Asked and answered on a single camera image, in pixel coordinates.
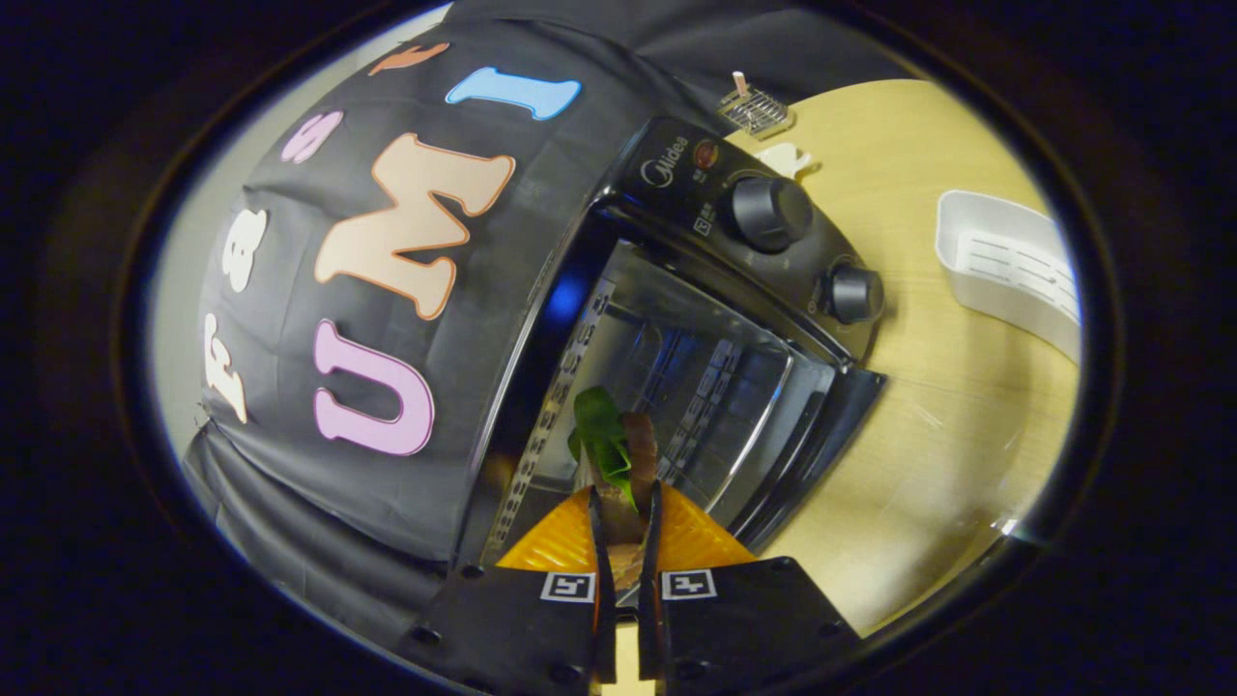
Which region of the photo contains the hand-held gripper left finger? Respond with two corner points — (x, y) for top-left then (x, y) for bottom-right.
(406, 480), (619, 693)

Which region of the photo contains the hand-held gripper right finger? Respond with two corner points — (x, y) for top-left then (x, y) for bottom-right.
(638, 480), (863, 695)

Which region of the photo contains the sandwich with lettuce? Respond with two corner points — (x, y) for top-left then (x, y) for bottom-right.
(567, 387), (663, 595)

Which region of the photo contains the black toaster oven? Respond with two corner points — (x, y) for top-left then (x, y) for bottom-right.
(454, 116), (888, 566)

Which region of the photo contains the black backdrop cloth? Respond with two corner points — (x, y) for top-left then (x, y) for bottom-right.
(184, 0), (909, 658)

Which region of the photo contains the white divided dish of grains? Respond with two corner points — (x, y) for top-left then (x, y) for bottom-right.
(754, 142), (820, 181)

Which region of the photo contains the white plastic tray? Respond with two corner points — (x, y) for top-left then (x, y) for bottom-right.
(935, 189), (1083, 364)

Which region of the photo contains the small mesh utensil holder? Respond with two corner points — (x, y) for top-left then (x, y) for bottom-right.
(717, 87), (795, 138)

